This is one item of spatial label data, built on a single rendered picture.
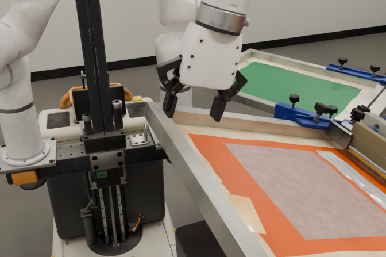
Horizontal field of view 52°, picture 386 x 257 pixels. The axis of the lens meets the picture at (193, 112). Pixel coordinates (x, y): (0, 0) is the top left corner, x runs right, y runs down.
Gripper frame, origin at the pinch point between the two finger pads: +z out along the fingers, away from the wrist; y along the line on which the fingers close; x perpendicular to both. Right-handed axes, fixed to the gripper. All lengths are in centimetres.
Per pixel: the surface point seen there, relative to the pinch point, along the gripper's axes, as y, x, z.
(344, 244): -28.8, 17.8, 16.0
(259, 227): -12.4, 12.6, 15.4
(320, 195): -35.5, 3.3, 16.0
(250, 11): -251, -377, 17
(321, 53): -347, -332, 43
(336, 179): -46.8, -3.4, 16.2
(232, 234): -2.5, 17.9, 11.7
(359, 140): -63, -14, 10
